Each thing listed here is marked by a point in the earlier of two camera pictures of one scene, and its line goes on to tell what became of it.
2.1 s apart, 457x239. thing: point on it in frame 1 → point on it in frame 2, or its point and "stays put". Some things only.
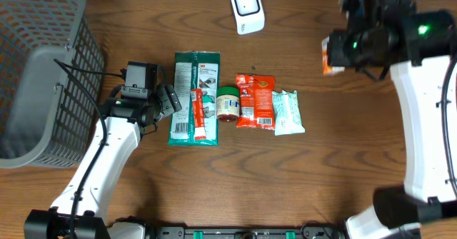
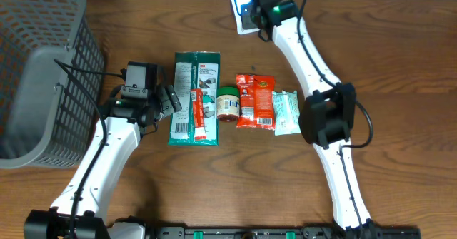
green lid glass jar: [228, 103] stays put
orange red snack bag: [256, 101] stays put
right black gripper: [338, 41] → [245, 11]
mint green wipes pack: [287, 118] stays put
